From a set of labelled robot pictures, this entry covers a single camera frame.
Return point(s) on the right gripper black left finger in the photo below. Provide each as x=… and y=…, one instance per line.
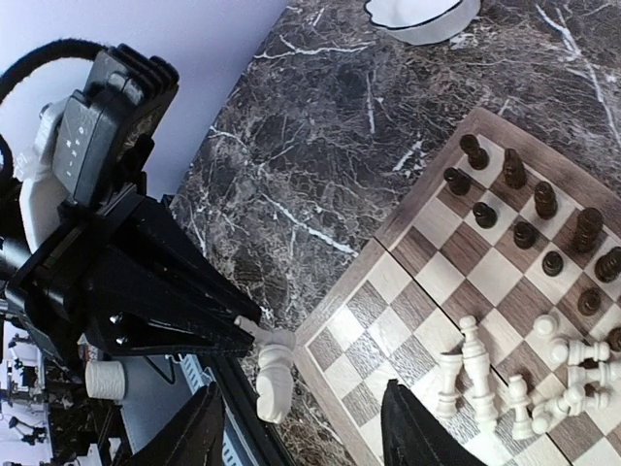
x=194, y=436

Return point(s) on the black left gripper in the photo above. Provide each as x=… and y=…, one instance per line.
x=128, y=278

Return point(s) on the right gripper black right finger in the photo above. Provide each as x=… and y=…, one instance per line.
x=412, y=436

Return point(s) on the wooden chess board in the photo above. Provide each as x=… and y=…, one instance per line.
x=500, y=227

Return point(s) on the white bowl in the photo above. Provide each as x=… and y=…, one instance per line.
x=421, y=22

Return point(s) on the white slotted cable duct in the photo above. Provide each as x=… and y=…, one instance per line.
x=195, y=373

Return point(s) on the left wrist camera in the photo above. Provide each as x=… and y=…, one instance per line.
x=106, y=129

